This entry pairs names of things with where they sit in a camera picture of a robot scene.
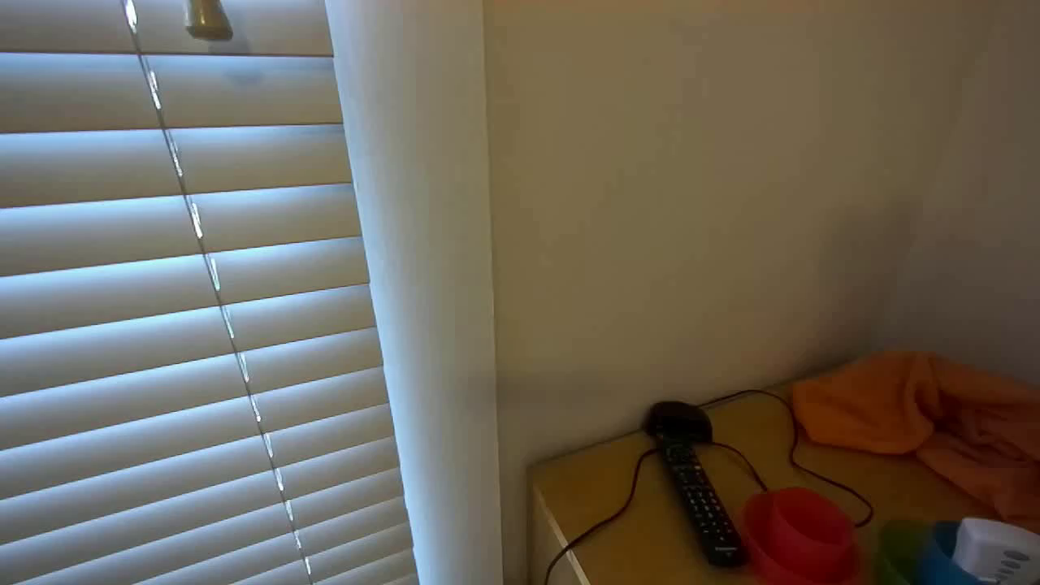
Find green plastic cup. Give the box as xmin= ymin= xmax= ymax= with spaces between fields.
xmin=868 ymin=520 xmax=937 ymax=585

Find small white plastic item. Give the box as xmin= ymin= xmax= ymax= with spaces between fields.
xmin=950 ymin=513 xmax=1040 ymax=585

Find brass blind fitting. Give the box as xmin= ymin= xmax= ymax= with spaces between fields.
xmin=183 ymin=0 xmax=237 ymax=47

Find red plastic cup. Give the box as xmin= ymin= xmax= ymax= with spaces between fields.
xmin=736 ymin=483 xmax=864 ymax=585

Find black round device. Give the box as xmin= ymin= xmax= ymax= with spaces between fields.
xmin=641 ymin=396 xmax=718 ymax=449

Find thin black cable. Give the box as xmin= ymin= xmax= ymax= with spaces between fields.
xmin=540 ymin=384 xmax=876 ymax=585

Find black remote control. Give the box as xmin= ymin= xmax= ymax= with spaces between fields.
xmin=652 ymin=429 xmax=750 ymax=568

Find light wooden dresser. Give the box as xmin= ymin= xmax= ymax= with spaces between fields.
xmin=524 ymin=387 xmax=1040 ymax=585

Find white window blinds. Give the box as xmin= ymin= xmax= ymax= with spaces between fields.
xmin=0 ymin=0 xmax=422 ymax=585

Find blue plastic cup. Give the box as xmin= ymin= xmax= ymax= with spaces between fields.
xmin=916 ymin=516 xmax=992 ymax=585

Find orange cloth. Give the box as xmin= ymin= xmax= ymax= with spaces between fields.
xmin=785 ymin=349 xmax=1040 ymax=535

